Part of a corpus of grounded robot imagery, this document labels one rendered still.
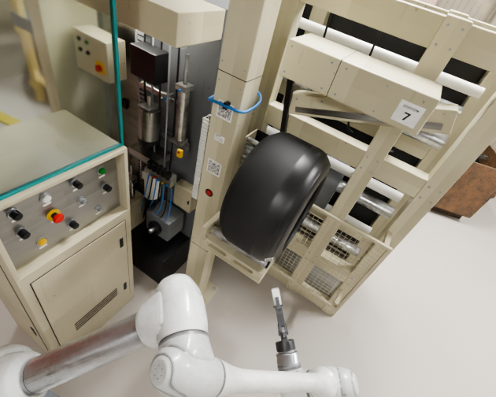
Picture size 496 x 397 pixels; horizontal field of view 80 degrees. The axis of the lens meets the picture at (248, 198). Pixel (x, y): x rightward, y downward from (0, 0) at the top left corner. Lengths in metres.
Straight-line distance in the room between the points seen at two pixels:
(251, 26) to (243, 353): 1.90
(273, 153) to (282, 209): 0.23
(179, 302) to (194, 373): 0.18
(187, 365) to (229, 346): 1.46
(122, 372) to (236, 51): 1.84
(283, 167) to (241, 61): 0.41
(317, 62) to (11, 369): 1.43
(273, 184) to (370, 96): 0.51
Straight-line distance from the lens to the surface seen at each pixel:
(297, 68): 1.35
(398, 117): 1.29
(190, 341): 0.82
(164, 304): 0.87
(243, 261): 1.50
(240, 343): 2.26
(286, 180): 1.11
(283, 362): 1.26
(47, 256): 1.49
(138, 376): 2.15
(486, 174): 4.17
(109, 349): 0.98
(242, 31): 1.14
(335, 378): 1.18
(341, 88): 1.30
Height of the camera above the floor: 2.06
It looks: 41 degrees down
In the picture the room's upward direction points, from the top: 18 degrees clockwise
